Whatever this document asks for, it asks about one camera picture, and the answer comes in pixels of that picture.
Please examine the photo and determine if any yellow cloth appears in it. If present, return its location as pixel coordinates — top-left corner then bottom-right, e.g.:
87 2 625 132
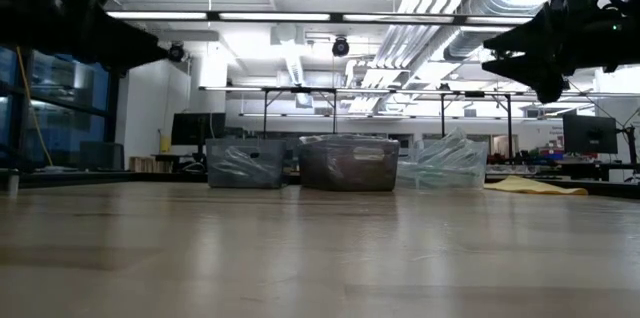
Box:
482 175 590 197

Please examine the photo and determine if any large glass window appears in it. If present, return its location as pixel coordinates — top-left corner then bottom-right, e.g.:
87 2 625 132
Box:
0 46 124 169

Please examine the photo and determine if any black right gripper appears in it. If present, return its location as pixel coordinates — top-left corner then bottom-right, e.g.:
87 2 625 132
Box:
481 0 640 105

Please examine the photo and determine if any yellow extension cable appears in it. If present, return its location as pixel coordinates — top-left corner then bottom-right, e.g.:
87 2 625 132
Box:
14 46 55 167

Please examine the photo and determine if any grey translucent plastic bin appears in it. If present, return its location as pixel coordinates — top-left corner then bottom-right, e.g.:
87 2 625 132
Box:
298 133 401 193
205 137 289 190

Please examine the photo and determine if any black workstation frame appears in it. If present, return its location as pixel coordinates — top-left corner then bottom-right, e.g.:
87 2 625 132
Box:
198 85 396 140
394 88 640 148

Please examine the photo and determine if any clear plastic bin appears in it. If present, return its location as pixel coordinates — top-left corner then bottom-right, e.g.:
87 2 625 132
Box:
396 127 489 191

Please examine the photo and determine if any black computer monitor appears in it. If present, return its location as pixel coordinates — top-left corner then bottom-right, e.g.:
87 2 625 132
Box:
171 112 227 159
562 114 619 155

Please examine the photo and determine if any wooden rack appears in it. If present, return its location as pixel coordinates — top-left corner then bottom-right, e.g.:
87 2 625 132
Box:
128 156 169 174

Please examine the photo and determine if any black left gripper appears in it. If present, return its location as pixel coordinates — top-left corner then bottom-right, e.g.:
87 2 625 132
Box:
0 0 170 73

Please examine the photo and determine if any dark grey chair back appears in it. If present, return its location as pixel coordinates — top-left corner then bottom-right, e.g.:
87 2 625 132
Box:
79 141 126 172

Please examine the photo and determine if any long ceiling light strip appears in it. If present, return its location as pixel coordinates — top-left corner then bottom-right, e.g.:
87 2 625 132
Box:
107 10 536 27

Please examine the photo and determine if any small white post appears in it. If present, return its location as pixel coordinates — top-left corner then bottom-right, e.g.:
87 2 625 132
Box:
5 168 21 198

